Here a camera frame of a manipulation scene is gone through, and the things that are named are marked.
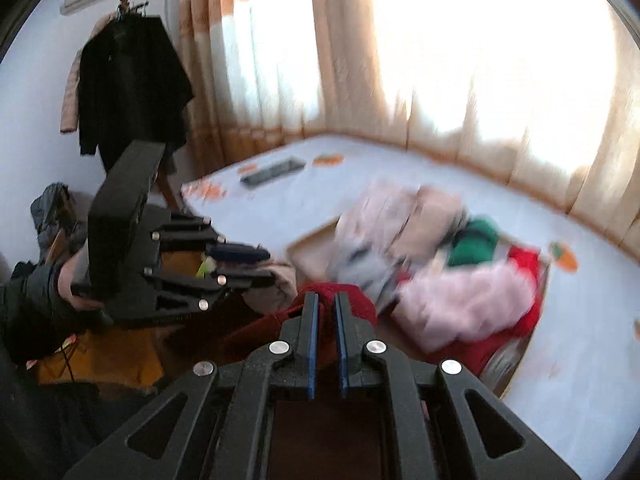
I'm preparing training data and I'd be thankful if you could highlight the dark red grey-band underwear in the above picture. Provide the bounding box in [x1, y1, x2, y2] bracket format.
[465, 320, 531, 378]

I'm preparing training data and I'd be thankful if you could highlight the beige coat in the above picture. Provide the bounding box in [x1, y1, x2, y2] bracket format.
[60, 15, 116, 136]

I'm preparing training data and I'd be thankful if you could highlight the shallow cardboard tray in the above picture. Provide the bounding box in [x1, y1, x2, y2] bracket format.
[287, 220, 551, 396]

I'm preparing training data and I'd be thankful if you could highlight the beige seamed underwear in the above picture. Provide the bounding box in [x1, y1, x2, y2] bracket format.
[335, 182, 468, 261]

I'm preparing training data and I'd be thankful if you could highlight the pale pink underwear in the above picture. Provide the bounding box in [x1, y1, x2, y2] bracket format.
[395, 260, 538, 351]

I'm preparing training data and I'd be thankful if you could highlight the black coat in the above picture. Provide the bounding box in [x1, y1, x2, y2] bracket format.
[77, 15, 196, 158]

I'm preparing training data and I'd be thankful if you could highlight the grey jacket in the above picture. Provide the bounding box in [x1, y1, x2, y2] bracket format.
[30, 182, 88, 261]

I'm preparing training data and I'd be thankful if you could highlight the person's left hand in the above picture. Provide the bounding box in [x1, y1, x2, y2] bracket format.
[57, 246, 103, 312]

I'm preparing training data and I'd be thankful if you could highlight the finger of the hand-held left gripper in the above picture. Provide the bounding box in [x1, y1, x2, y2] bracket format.
[150, 214, 272, 264]
[144, 266, 277, 321]

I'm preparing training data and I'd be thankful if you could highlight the green black striped underwear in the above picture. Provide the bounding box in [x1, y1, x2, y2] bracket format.
[447, 216, 501, 267]

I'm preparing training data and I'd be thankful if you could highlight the white orange-print tablecloth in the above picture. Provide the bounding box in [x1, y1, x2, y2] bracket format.
[180, 132, 640, 461]

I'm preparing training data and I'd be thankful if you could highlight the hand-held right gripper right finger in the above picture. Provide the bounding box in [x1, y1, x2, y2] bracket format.
[334, 291, 583, 480]

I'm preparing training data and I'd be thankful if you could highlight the cream orange patterned curtain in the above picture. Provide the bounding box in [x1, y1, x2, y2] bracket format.
[177, 0, 640, 261]

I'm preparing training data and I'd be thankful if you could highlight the beige terry underwear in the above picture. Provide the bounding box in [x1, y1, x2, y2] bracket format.
[242, 264, 299, 317]

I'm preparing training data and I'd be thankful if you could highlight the grey underwear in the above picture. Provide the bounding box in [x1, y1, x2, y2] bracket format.
[327, 240, 401, 311]

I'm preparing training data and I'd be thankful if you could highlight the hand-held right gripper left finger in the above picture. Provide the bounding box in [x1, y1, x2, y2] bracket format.
[62, 291, 321, 480]

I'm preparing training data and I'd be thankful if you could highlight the black smartphone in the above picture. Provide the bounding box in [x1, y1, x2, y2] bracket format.
[239, 157, 306, 188]

